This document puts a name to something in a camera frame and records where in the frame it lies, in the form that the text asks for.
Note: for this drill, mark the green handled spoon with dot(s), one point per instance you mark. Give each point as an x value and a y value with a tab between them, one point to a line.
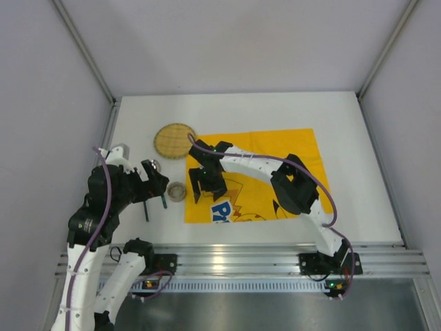
164	201

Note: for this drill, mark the aluminium frame corner post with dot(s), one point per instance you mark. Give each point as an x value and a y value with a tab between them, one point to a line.
75	35
398	29

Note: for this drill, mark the aluminium frame corner post left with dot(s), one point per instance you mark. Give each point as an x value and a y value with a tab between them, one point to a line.
75	35

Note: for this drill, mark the yellow printed cloth placemat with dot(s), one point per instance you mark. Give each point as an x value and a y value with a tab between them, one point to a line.
295	188

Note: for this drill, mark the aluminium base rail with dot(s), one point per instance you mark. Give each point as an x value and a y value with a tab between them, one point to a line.
281	260

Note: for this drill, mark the white slotted cable duct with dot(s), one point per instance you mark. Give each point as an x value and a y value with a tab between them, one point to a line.
177	285

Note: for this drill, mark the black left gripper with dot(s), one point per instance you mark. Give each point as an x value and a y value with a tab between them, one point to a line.
151	186

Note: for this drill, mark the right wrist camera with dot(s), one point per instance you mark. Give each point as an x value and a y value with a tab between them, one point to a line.
202	152

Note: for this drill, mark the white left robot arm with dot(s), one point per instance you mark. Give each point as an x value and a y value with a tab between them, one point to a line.
112	186

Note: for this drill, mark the speckled ceramic cup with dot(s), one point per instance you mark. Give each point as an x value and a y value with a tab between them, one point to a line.
176	191

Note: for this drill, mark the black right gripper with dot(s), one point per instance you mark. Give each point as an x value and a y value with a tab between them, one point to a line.
209	180

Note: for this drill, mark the aluminium frame corner post right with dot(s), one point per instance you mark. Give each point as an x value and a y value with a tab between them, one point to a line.
398	29

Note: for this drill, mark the round woven yellow plate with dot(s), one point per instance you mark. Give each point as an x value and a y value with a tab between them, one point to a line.
171	141

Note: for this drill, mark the green handled fork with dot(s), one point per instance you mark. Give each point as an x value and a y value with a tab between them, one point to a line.
145	209

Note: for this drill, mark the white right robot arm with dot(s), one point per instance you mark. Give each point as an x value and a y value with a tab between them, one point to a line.
333	254

